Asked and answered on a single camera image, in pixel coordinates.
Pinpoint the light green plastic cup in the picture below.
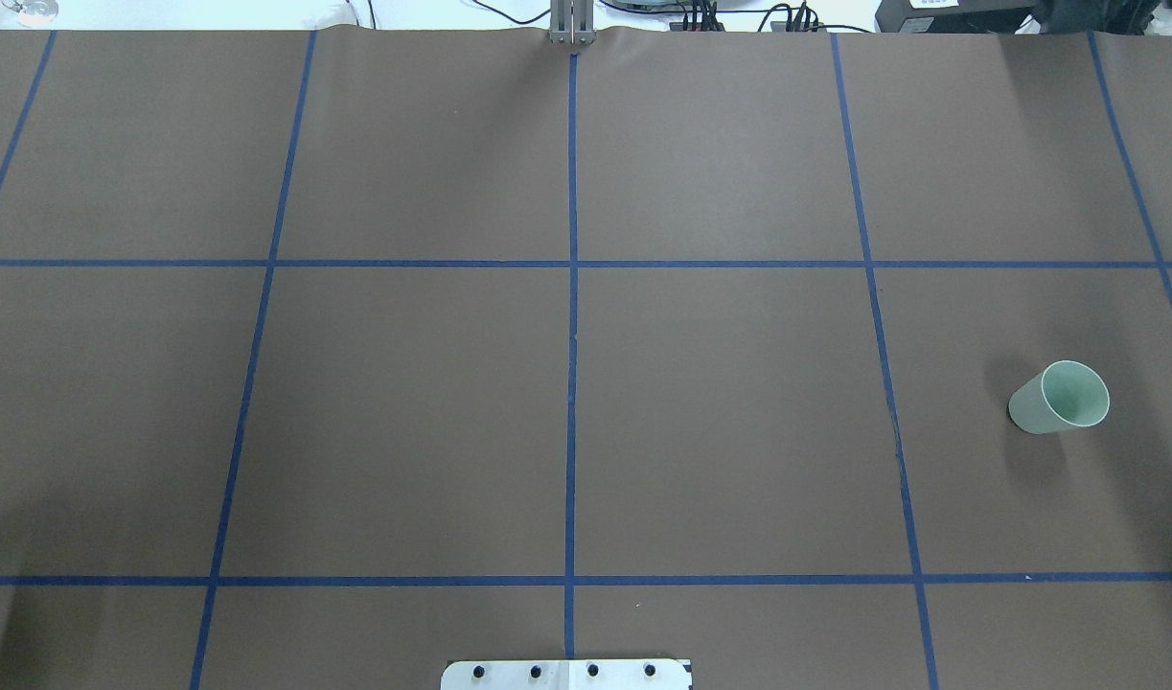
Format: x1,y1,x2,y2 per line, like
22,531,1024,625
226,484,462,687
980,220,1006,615
1007,358,1111,435

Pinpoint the aluminium frame post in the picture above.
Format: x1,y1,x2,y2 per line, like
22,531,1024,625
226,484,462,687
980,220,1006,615
548,0,597,45

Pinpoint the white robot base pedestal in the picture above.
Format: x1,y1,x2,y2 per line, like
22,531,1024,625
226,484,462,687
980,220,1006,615
440,658,694,689

